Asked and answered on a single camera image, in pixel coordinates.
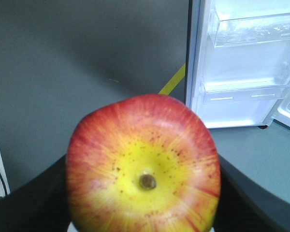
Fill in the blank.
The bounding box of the clear door bin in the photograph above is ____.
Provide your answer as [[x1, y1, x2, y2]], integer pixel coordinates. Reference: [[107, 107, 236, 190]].
[[208, 11, 290, 48], [200, 78, 290, 104]]

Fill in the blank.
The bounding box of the middle clear door bin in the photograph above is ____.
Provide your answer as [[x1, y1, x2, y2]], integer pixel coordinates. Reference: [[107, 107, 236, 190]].
[[208, 11, 290, 48]]

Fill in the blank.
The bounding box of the lower clear door bin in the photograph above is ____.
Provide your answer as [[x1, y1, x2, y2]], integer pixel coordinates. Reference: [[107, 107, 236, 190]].
[[200, 78, 290, 104]]

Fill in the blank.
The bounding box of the yellow floor tape line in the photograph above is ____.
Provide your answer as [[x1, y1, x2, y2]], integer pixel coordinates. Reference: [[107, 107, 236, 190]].
[[159, 63, 186, 95]]

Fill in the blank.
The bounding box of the red yellow apple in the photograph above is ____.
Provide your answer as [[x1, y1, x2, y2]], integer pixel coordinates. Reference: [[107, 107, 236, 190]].
[[66, 94, 221, 232]]

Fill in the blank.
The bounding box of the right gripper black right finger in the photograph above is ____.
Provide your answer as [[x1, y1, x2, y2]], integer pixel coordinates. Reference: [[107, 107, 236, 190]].
[[213, 157, 290, 232]]

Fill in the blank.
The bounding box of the white fridge door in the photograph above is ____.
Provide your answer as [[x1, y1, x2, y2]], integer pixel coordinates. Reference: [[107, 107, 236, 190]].
[[186, 0, 290, 129]]

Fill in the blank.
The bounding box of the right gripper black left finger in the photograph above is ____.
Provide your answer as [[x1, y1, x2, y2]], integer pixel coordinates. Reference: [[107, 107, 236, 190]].
[[0, 156, 70, 232]]

